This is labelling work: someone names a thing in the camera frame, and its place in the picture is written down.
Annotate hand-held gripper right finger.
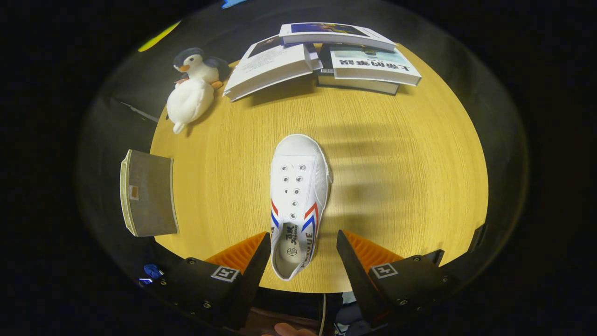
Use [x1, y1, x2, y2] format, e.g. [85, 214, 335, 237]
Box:
[336, 230, 453, 329]

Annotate white round plush toy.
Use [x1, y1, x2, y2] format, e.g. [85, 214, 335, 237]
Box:
[166, 77, 215, 135]

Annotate white portrait cover book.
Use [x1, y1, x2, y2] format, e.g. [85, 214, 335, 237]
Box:
[223, 35, 314, 102]

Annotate grey fabric storage box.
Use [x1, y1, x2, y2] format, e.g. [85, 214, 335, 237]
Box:
[120, 149, 179, 237]

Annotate grey patterned book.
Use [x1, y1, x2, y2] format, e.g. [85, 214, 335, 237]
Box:
[305, 44, 322, 70]

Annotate blue cover book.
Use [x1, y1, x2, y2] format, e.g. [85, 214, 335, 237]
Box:
[279, 22, 397, 52]

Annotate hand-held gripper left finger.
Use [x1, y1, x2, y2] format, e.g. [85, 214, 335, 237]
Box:
[139, 232, 272, 330]

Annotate white canvas shoe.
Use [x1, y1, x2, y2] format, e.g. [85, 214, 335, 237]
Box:
[270, 134, 333, 281]

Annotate teal cover book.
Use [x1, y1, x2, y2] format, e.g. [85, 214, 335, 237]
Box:
[329, 44, 423, 87]

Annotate penguin plush toy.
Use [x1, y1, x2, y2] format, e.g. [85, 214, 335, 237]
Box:
[173, 48, 230, 90]

